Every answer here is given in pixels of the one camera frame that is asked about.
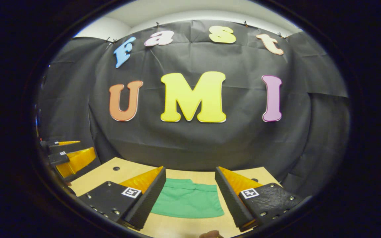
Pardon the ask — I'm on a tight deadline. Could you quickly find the green T-shirt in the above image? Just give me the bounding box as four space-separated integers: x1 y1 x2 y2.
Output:
151 178 225 218

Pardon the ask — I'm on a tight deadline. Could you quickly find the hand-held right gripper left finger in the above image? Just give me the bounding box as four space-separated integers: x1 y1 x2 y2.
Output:
78 166 167 231

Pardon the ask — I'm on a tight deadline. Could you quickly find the black backdrop cloth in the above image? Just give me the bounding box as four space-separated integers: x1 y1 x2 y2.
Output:
37 20 350 195

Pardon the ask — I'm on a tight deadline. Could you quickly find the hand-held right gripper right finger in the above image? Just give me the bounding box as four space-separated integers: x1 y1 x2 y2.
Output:
215 166 305 232

